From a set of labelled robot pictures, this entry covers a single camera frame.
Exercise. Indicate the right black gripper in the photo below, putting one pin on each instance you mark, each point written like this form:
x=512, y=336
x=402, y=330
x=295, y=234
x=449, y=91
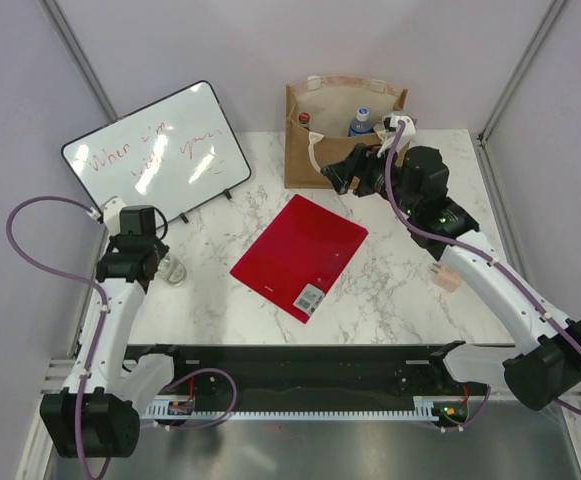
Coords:
x=361, y=162

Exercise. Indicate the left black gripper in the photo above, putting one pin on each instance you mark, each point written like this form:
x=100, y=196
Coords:
x=162, y=248

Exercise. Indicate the green cap glass bottle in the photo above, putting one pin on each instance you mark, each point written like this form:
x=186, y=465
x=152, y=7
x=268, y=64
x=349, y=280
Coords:
x=172, y=270

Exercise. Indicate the blue label plastic bottle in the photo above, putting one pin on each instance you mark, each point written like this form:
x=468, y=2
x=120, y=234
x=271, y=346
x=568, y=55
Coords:
x=361, y=124

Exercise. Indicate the red cap cola bottle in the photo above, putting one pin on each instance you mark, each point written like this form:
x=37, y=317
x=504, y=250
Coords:
x=304, y=119

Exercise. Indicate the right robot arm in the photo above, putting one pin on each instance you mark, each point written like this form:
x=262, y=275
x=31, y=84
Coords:
x=544, y=362

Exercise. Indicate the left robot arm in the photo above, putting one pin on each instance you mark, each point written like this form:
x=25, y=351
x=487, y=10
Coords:
x=96, y=414

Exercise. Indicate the jute canvas tote bag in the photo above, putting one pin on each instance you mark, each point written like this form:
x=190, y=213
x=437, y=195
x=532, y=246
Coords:
x=332, y=102

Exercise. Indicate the red plastic folder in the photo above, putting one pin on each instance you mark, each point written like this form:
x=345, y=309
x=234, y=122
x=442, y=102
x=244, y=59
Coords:
x=299, y=256

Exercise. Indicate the white dry-erase board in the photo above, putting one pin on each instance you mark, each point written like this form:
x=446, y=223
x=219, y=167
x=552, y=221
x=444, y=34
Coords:
x=175, y=154

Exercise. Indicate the pink cube power adapter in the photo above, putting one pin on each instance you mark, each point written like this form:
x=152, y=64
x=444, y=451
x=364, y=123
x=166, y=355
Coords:
x=445, y=278

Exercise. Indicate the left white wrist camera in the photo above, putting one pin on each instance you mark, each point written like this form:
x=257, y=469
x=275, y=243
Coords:
x=109, y=215

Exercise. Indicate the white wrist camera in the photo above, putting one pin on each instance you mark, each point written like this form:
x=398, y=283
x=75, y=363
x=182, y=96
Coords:
x=389, y=126
x=109, y=215

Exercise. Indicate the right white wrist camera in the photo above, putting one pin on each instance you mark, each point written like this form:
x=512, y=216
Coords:
x=389, y=126

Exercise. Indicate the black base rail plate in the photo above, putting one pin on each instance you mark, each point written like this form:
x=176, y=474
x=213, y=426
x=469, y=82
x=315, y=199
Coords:
x=405, y=370

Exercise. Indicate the aluminium frame rail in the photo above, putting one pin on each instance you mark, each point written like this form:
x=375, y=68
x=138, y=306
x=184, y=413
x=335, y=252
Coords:
x=507, y=231

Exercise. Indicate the white slotted cable duct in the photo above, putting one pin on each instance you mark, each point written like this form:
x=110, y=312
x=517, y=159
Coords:
x=169, y=408

